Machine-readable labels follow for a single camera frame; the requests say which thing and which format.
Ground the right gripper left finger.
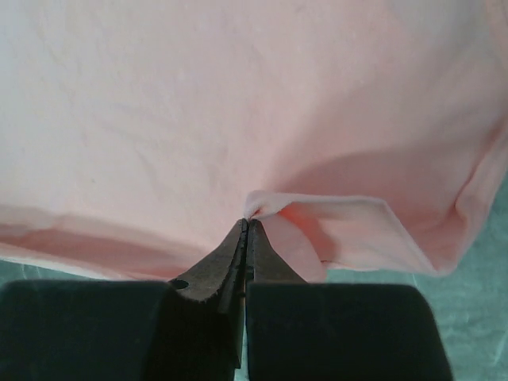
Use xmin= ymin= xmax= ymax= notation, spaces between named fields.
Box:
xmin=1 ymin=220 xmax=247 ymax=380

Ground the salmon pink t shirt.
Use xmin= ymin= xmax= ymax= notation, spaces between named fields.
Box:
xmin=1 ymin=1 xmax=507 ymax=281

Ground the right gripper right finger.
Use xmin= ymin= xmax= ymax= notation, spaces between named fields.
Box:
xmin=246 ymin=220 xmax=452 ymax=380

